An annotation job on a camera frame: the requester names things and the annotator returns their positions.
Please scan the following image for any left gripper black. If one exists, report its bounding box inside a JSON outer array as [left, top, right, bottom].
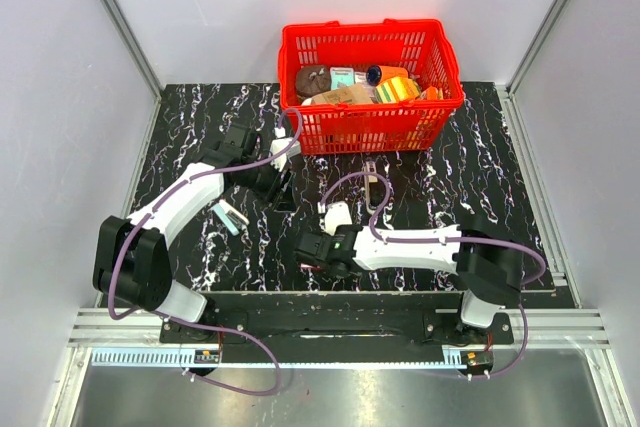
[[240, 155, 297, 213]]

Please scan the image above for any light blue stapler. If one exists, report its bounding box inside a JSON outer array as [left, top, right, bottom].
[[213, 200, 249, 236]]

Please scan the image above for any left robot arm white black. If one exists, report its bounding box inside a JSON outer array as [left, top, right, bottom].
[[92, 124, 301, 343]]

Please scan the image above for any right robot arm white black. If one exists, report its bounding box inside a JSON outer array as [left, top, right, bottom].
[[294, 202, 523, 343]]

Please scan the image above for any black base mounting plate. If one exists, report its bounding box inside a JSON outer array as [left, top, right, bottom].
[[158, 291, 515, 348]]

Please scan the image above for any brown round item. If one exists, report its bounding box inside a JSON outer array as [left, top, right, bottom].
[[295, 65, 332, 98]]

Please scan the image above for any brown cardboard box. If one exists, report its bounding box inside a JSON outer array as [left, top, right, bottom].
[[303, 84, 372, 105]]

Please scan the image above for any teal small box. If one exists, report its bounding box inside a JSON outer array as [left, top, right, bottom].
[[330, 67, 355, 90]]

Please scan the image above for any red plastic basket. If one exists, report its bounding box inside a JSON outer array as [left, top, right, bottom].
[[278, 19, 464, 155]]

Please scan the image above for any orange bottle blue cap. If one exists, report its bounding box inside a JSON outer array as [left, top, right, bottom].
[[366, 64, 409, 86]]

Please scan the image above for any yellow green striped package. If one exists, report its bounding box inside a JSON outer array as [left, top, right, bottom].
[[375, 76, 421, 103]]

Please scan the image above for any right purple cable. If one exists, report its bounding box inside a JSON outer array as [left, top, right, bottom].
[[319, 170, 547, 379]]

